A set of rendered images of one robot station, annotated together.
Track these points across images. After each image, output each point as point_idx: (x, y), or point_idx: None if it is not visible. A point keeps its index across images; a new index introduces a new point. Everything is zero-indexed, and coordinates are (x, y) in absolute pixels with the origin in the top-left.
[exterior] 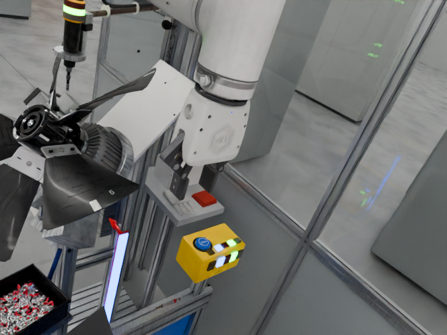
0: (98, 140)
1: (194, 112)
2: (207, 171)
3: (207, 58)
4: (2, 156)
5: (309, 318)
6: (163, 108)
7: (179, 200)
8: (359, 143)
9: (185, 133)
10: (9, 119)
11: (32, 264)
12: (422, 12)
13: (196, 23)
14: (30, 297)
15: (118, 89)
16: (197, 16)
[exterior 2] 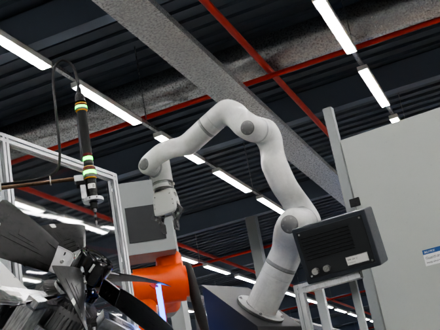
0: None
1: (176, 193)
2: (163, 225)
3: (171, 177)
4: (85, 312)
5: None
6: (4, 276)
7: (179, 230)
8: (20, 280)
9: (177, 201)
10: (80, 269)
11: None
12: (9, 194)
13: (160, 169)
14: None
15: (71, 232)
16: (162, 166)
